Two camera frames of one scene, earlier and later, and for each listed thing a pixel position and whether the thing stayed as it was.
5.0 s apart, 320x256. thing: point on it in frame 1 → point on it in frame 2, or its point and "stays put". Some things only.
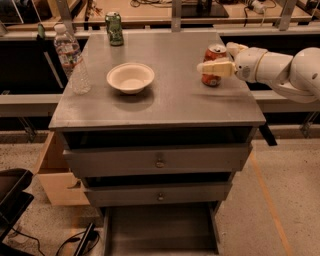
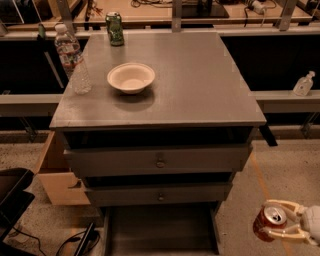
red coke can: (214, 52) → (269, 216)
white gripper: (248, 64) → (312, 220)
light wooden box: (61, 186) stays put
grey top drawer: (156, 159) stays put
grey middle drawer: (161, 193) stays put
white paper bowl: (130, 77) stays put
